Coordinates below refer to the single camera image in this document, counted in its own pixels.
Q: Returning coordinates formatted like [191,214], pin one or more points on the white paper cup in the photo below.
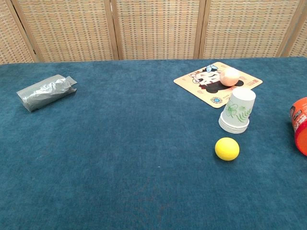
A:
[237,107]

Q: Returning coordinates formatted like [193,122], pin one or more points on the cartoon print square mat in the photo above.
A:
[192,81]

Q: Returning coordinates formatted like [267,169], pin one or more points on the yellow ball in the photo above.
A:
[227,149]

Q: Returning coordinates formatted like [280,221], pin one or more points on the peach coloured ball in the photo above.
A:
[229,77]

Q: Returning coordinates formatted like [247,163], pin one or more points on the woven folding screen panel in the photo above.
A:
[9,36]
[69,28]
[247,28]
[158,28]
[301,43]

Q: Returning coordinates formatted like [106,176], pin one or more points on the gray plastic wrapped package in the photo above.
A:
[43,93]

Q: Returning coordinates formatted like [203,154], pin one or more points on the orange cylindrical canister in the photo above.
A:
[301,124]

